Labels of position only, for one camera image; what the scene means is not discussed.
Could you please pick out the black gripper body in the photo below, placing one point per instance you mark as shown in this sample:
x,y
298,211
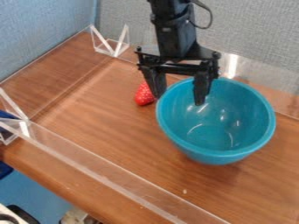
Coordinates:
x,y
177,53

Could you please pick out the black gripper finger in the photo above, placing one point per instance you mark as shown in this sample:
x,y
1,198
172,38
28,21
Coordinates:
x,y
201,87
155,80

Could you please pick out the blue plastic bowl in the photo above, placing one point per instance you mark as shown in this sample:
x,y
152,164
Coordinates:
x,y
223,130

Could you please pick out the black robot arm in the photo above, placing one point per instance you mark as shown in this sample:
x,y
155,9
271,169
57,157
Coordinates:
x,y
181,56

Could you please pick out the red strawberry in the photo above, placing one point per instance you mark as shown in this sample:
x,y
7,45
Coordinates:
x,y
143,95

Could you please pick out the clear acrylic back barrier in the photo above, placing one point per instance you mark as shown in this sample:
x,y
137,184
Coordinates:
x,y
275,83

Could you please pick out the clear acrylic barrier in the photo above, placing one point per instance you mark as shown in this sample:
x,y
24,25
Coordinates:
x,y
275,83
101,187

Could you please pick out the clear acrylic front barrier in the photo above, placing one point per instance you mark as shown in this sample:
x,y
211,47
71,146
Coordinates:
x,y
101,187

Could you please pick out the black white object below table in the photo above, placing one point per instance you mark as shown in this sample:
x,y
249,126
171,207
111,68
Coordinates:
x,y
15,216

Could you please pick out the clear acrylic corner bracket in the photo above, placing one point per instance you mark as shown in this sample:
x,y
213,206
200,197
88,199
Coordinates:
x,y
108,46

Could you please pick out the clear acrylic left bracket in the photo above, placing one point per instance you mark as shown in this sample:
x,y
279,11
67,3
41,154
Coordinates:
x,y
12,118

